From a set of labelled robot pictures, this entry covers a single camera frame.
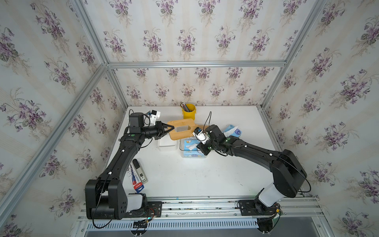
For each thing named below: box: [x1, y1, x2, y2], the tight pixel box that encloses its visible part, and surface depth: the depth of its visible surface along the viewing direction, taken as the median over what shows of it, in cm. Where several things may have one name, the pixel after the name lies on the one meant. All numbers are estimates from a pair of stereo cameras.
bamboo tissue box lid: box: [167, 118, 209, 141], surface depth 78 cm
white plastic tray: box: [157, 132, 178, 152], surface depth 97 cm
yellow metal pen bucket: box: [181, 103, 197, 120], surface depth 108 cm
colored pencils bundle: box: [179, 101, 191, 113], surface depth 103 cm
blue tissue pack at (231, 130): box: [223, 124, 243, 138], surface depth 96 cm
